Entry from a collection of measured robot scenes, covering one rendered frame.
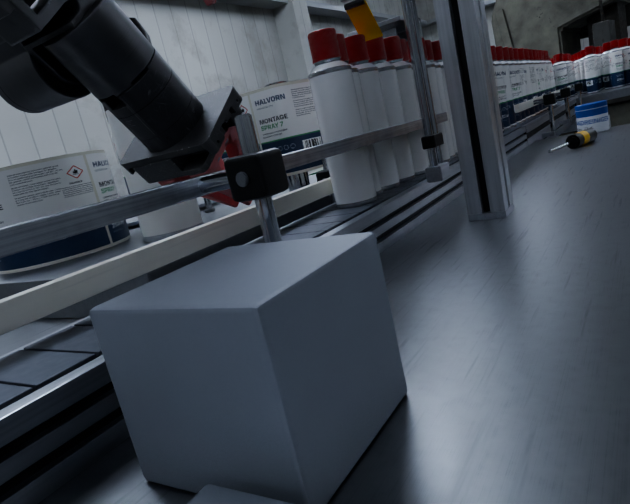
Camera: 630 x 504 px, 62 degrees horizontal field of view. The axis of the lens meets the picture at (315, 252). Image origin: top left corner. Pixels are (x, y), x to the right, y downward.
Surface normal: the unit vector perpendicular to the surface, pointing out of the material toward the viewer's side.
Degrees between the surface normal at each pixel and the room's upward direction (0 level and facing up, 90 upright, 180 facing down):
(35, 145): 90
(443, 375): 0
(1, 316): 90
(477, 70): 90
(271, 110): 90
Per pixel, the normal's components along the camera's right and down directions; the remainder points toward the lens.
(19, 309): 0.83, -0.07
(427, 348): -0.22, -0.95
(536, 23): -0.63, 0.30
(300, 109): 0.54, 0.06
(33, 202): 0.22, 0.16
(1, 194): -0.07, 0.23
